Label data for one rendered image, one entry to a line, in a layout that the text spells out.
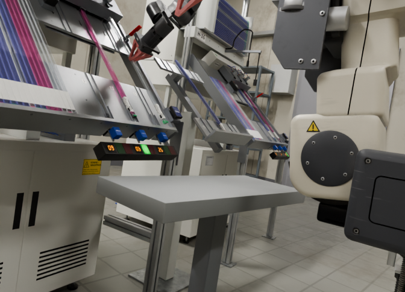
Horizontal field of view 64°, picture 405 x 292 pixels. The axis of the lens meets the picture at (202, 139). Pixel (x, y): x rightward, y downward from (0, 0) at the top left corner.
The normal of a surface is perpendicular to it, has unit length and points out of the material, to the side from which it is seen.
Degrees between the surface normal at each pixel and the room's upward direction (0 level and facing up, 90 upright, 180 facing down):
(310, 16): 90
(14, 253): 90
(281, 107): 90
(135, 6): 90
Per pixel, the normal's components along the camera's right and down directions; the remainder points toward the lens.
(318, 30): -0.53, -0.05
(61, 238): 0.85, 0.15
